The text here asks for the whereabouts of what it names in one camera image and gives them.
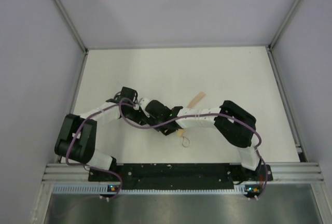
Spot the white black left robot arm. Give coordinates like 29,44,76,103
54,87,143,177

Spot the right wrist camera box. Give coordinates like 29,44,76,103
133,98,150,118

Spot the aluminium frame post right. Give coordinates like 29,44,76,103
267,0,319,51

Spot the aluminium frame rail front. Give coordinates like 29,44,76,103
42,162,324,198

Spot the aluminium frame post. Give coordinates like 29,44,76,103
267,0,319,51
52,0,88,54

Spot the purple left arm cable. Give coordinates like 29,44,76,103
64,96,138,201

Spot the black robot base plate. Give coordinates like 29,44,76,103
117,163,273,190

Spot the beige and black folding umbrella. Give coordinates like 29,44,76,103
171,91,206,148

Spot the aluminium frame post left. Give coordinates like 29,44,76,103
52,0,88,54

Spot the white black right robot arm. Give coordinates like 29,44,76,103
140,98,261,172

